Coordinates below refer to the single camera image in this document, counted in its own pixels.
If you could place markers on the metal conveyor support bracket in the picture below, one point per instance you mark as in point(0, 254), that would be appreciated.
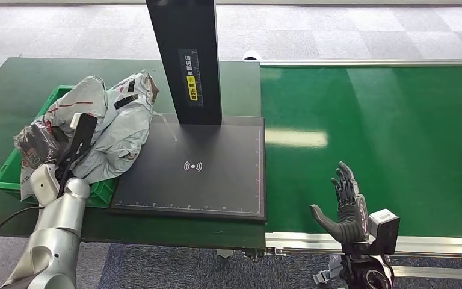
point(434, 272)

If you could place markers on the table foot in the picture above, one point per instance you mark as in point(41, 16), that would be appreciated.
point(225, 253)

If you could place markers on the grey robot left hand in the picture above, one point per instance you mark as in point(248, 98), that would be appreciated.
point(61, 141)

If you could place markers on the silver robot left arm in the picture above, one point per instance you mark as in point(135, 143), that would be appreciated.
point(55, 231)

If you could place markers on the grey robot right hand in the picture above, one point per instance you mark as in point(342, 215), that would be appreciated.
point(350, 223)

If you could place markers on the black scale column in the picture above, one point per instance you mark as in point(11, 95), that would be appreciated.
point(187, 32)

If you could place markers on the yellow black column label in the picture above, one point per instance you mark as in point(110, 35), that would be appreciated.
point(191, 79)

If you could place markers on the large grey courier bag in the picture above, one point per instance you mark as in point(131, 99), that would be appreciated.
point(127, 127)

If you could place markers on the green plastic basket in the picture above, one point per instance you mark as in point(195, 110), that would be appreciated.
point(103, 193)

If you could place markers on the grey courier bag red print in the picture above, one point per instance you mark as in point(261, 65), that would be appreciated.
point(83, 95)

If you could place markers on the aluminium conveyor frame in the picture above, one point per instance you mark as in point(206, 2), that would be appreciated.
point(294, 241)

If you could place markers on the black weighing scale platform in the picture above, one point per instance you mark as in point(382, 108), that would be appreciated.
point(215, 187)

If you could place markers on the conveyor mounting bolts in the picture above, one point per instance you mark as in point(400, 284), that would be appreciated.
point(257, 254)

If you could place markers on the green conveyor belt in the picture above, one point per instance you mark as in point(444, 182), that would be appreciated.
point(354, 119)

